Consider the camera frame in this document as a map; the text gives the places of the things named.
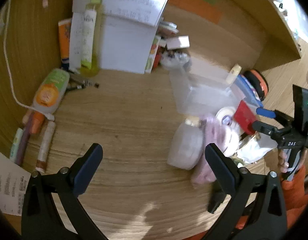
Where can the pink and white box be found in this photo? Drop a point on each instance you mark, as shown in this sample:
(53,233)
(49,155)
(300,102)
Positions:
(177,42)

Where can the printed paper sheet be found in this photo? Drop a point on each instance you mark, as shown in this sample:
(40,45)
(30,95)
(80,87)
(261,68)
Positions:
(8,185)
(136,2)

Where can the small cream bottle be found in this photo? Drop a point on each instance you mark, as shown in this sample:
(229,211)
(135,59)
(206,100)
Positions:
(233,73)

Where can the small red box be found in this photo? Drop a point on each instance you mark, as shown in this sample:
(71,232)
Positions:
(157,60)

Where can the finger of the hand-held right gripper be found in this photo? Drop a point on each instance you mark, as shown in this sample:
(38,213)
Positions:
(265,112)
(264,128)

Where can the black metal hand tool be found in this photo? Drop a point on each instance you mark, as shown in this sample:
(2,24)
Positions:
(80,82)

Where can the patterned ceramic bowl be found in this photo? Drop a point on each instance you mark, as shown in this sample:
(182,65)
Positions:
(175,60)

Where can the clear plastic storage bin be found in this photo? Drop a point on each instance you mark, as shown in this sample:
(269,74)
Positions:
(199,97)

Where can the orange and black zip case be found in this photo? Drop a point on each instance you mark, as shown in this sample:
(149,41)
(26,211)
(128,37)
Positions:
(261,82)

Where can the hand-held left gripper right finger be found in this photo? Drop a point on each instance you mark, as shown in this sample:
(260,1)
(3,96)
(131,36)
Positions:
(217,166)

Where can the white round jar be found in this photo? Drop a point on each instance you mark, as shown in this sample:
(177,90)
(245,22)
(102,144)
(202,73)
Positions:
(185,147)

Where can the orange and green lotion bottle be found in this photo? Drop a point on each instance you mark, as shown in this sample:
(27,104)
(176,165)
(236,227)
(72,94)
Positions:
(50,90)

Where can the blue lid box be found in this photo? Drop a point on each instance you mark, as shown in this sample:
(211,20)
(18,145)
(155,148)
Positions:
(246,90)

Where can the fruit print box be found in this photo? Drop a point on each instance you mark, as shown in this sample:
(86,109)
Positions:
(154,52)

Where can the person's right forearm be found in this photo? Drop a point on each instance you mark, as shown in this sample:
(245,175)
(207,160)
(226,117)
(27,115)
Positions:
(294,192)

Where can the pale green tube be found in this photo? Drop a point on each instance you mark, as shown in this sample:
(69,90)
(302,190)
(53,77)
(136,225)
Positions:
(15,145)

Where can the yellow-green spray bottle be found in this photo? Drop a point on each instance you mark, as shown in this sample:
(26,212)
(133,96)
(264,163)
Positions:
(90,42)

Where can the round white container purple label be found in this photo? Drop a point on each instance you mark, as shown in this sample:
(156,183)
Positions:
(225,115)

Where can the white and brown stick tube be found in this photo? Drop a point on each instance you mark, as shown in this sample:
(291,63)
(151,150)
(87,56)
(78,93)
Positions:
(46,145)

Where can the person's right hand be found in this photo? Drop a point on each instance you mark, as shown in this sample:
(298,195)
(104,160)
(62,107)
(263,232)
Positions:
(283,162)

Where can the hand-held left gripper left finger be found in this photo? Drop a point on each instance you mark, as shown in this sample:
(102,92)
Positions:
(90,170)

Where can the orange tube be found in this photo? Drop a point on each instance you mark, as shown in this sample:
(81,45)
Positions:
(64,40)

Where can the red card box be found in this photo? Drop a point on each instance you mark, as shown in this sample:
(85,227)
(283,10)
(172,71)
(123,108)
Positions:
(245,117)

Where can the stack of small packets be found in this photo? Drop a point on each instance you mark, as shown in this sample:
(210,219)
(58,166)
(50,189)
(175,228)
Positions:
(167,28)

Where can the orange paper note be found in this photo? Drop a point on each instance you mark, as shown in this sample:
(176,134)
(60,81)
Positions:
(199,7)

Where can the purple pen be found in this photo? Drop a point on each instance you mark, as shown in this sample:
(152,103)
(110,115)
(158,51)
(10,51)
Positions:
(23,147)

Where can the orange-capped tube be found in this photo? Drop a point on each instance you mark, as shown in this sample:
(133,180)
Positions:
(36,123)

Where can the white plastic bag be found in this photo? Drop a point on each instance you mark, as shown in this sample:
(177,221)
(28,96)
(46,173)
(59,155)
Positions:
(256,150)

